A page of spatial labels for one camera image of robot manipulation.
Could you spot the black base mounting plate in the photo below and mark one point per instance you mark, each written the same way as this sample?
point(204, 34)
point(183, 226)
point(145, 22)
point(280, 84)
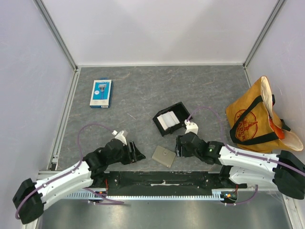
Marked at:
point(162, 183)

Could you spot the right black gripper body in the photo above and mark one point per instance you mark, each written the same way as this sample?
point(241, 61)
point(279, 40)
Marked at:
point(179, 145)

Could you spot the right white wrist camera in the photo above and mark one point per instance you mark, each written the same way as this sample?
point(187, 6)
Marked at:
point(191, 127)

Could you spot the white card stack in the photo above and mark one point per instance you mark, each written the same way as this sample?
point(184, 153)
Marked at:
point(168, 119)

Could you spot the blue razor package box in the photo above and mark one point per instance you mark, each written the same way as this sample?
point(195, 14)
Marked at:
point(101, 95)

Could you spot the grey slotted cable duct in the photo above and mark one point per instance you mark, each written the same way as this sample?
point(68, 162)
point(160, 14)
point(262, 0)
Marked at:
point(87, 195)

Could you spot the grey card holder wallet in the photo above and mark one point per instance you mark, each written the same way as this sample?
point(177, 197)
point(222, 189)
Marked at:
point(164, 156)

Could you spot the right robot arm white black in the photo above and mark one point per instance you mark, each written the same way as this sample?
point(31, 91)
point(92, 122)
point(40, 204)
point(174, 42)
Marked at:
point(283, 171)

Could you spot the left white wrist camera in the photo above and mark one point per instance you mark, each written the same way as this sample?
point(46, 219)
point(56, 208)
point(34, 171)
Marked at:
point(121, 135)

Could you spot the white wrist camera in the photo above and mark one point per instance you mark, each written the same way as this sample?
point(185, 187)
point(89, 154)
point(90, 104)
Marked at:
point(191, 127)
point(121, 135)

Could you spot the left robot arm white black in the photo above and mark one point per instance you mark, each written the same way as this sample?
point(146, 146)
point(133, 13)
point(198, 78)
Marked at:
point(33, 197)

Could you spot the yellow tote bag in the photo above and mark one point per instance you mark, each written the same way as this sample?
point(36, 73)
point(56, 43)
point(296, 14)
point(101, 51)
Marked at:
point(254, 124)

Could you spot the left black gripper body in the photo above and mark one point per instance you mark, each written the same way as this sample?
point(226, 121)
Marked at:
point(123, 156)

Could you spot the black plastic card box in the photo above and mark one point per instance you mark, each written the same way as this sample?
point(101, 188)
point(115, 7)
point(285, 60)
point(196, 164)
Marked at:
point(180, 111)

